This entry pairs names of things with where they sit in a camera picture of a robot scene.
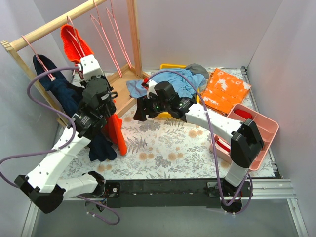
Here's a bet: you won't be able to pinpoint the pink compartment organizer box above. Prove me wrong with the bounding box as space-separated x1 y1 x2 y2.
215 104 279 171

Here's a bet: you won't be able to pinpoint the wooden clothes rack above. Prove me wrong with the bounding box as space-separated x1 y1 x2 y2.
0 0 157 128

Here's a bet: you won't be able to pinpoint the orange worn folded cloth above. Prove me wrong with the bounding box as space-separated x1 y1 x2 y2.
201 68 251 115

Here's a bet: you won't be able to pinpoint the navy blue garment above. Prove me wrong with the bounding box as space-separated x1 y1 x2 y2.
33 54 117 162

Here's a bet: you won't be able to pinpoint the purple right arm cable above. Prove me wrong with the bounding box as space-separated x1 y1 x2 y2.
145 71 254 215

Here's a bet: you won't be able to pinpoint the yellow plastic tray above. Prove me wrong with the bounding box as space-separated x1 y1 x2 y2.
158 64 186 119

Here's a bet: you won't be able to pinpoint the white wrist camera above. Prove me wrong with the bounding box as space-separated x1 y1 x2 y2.
77 54 104 83
142 78 157 99

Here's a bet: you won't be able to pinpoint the red white cloth in organizer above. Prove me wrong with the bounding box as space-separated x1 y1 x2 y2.
215 138 231 154

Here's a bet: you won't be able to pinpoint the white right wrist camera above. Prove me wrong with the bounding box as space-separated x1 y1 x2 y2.
142 78 157 99

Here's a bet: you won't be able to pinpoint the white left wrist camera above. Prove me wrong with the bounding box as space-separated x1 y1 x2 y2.
77 54 104 83

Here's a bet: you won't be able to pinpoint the pink hanger with navy garment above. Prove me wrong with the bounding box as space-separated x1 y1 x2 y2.
21 35 56 81

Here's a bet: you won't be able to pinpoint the orange mesh shorts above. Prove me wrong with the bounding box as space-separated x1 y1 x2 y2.
61 24 127 156

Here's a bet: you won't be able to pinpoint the grey garment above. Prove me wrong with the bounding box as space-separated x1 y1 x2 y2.
185 63 210 79

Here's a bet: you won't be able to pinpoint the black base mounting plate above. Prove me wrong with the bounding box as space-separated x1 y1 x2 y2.
85 179 255 213

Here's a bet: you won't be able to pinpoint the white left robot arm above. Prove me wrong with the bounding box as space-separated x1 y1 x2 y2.
14 76 117 214

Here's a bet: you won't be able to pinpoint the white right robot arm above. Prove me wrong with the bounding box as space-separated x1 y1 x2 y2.
133 80 264 196

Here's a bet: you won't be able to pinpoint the light blue shorts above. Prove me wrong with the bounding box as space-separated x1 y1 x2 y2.
126 68 206 98

